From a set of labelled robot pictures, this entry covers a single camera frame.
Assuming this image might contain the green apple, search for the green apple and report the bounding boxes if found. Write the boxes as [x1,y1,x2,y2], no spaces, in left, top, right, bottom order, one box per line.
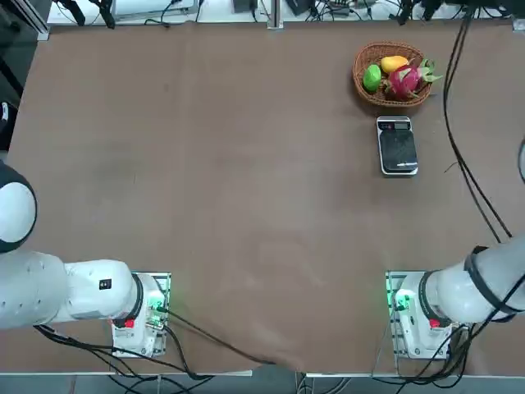
[363,64,382,92]

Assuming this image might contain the white electronic scale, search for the white electronic scale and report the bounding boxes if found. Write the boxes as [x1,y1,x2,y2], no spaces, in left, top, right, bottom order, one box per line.
[376,116,419,178]

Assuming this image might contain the brown wicker basket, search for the brown wicker basket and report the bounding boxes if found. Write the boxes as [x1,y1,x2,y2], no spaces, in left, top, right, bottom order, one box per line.
[351,40,436,108]

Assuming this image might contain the pink dragon fruit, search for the pink dragon fruit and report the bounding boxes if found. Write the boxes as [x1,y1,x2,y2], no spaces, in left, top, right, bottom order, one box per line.
[383,58,444,100]

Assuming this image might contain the yellow mango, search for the yellow mango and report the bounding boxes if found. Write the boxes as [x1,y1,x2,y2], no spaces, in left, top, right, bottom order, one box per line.
[380,55,410,75]

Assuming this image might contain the black tripod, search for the black tripod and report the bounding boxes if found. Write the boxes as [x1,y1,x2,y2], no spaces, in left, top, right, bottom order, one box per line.
[57,0,116,30]

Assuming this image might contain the black base power cable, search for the black base power cable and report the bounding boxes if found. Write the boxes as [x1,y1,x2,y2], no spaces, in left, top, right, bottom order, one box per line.
[163,309,276,365]

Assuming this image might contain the aluminium frame post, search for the aluminium frame post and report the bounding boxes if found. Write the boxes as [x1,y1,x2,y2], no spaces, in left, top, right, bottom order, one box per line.
[267,0,285,30]

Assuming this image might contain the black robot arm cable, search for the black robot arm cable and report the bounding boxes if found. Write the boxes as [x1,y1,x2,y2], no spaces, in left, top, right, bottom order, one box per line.
[442,6,514,243]

